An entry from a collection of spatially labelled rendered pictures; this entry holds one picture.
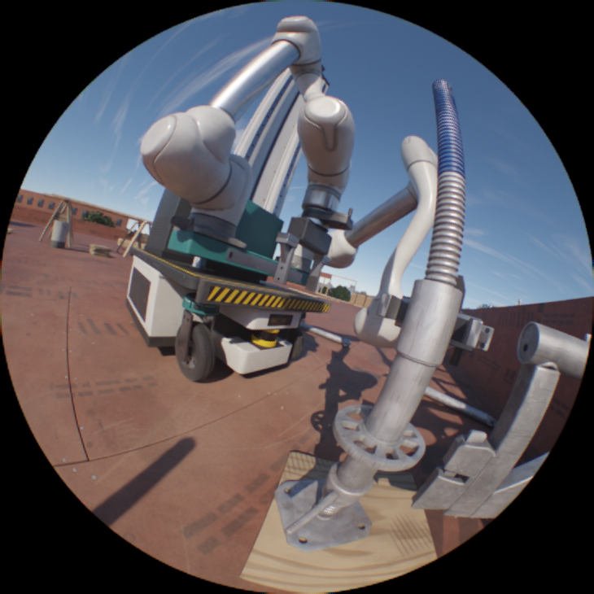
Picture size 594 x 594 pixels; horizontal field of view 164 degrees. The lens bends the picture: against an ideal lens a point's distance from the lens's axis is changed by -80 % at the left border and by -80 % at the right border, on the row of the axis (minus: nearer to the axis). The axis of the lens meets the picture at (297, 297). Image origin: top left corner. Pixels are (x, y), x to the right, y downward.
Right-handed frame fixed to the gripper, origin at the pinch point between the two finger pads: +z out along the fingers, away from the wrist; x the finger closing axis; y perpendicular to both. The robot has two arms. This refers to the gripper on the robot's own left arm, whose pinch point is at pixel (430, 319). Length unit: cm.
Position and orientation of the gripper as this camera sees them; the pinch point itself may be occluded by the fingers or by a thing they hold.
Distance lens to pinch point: 23.6
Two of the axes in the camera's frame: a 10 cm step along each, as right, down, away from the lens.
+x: -6.6, -2.4, 7.1
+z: -6.9, -1.5, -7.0
